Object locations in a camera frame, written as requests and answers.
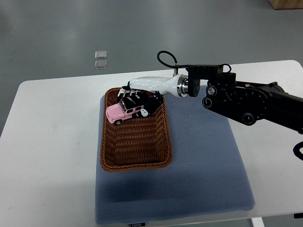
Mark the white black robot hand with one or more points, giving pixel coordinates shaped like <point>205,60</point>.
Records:
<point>159,86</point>

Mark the pink toy car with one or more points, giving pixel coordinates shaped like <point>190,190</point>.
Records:
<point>124,109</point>

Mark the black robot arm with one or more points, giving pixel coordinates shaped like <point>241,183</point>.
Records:
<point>245,102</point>

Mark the brown wicker basket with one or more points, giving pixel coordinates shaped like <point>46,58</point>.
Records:
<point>137,144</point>

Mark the lower clear floor plate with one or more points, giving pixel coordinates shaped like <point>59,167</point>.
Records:
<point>100,64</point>

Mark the clear floor plate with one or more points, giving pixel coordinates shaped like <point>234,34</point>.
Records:
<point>101,54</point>
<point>100,64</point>

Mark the upper clear floor plate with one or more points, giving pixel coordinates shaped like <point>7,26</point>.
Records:
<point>101,54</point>

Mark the blue grey foam mat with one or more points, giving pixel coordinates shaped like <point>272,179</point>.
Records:
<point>206,175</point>

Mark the wooden box corner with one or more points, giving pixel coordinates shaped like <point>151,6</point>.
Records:
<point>286,4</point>

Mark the white table leg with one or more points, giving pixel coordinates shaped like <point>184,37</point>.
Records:
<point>257,222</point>

